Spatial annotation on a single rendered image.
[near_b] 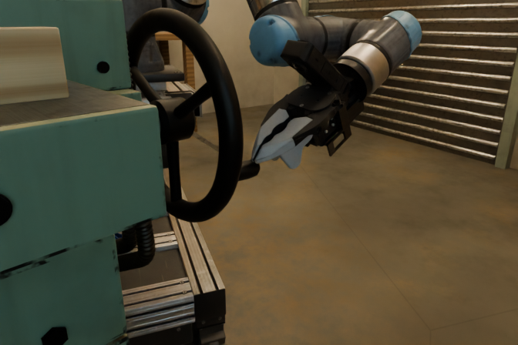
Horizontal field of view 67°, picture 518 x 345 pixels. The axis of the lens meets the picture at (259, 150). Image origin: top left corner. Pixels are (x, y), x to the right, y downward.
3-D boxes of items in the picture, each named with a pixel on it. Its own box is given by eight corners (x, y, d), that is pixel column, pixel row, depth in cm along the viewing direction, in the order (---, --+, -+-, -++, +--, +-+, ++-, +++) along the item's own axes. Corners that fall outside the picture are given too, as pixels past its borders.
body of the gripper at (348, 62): (329, 160, 56) (377, 111, 60) (317, 113, 50) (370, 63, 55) (290, 144, 61) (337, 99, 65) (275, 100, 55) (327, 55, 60)
